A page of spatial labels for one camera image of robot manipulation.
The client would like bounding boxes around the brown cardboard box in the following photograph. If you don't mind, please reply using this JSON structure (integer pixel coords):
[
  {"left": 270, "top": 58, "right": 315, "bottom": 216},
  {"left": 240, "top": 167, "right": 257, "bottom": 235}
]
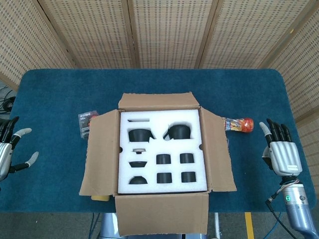
[{"left": 79, "top": 92, "right": 237, "bottom": 236}]

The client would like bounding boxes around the black ceramic teapot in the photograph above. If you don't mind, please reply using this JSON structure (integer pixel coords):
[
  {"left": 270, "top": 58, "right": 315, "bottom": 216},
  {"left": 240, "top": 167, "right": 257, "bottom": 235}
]
[{"left": 163, "top": 123, "right": 192, "bottom": 140}]

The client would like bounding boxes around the black ceramic pitcher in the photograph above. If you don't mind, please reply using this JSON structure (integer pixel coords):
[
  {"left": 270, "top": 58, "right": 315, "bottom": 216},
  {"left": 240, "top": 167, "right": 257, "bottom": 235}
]
[{"left": 128, "top": 128, "right": 156, "bottom": 142}]

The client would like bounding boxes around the black floor cable bundle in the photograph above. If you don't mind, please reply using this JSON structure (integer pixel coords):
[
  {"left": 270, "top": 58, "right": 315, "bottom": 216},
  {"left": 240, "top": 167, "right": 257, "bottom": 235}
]
[{"left": 0, "top": 84, "right": 16, "bottom": 115}]

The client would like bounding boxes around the orange drink bottle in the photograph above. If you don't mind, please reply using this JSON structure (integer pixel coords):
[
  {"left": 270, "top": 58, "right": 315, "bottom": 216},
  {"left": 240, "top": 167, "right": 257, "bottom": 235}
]
[{"left": 222, "top": 117, "right": 254, "bottom": 134}]

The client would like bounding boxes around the clear box with red capsules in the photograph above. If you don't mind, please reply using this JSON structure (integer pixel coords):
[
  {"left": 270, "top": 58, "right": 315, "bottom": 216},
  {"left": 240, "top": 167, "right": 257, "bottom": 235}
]
[{"left": 78, "top": 109, "right": 100, "bottom": 139}]

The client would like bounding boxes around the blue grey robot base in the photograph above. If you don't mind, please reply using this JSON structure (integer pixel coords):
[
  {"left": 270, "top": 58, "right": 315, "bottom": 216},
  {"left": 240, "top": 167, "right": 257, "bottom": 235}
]
[{"left": 99, "top": 213, "right": 209, "bottom": 239}]

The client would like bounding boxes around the blue floor cable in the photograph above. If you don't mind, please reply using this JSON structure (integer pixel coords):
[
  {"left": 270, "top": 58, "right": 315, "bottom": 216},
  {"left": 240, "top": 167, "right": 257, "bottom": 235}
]
[{"left": 91, "top": 213, "right": 101, "bottom": 239}]

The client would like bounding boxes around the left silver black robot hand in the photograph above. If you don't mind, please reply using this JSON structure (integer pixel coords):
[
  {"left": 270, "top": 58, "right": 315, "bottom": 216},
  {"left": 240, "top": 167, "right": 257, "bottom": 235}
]
[{"left": 0, "top": 116, "right": 39, "bottom": 182}]

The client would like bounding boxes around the white foam insert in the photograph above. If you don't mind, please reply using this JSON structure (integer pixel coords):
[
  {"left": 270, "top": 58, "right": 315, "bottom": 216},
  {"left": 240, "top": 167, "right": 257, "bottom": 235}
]
[{"left": 117, "top": 109, "right": 209, "bottom": 195}]

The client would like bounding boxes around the wooden rattan folding screen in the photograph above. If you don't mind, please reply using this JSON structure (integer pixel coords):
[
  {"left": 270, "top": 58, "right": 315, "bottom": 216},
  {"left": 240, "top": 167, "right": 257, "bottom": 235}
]
[{"left": 0, "top": 0, "right": 319, "bottom": 180}]

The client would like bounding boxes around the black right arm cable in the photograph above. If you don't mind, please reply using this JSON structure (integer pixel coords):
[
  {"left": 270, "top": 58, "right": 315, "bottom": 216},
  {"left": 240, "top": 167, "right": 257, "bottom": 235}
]
[{"left": 266, "top": 196, "right": 300, "bottom": 239}]

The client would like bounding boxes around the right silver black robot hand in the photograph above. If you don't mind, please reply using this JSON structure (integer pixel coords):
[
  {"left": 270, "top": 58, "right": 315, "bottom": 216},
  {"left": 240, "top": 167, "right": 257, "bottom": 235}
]
[{"left": 259, "top": 118, "right": 304, "bottom": 176}]

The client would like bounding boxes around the blue carpet table cover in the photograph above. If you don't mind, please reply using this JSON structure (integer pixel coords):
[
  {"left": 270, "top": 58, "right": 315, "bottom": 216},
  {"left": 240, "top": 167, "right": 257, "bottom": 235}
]
[{"left": 0, "top": 69, "right": 317, "bottom": 214}]

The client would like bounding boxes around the metal table leg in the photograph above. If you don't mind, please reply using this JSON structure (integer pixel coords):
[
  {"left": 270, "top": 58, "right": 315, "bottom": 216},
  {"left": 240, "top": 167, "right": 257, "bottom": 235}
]
[{"left": 213, "top": 213, "right": 222, "bottom": 239}]

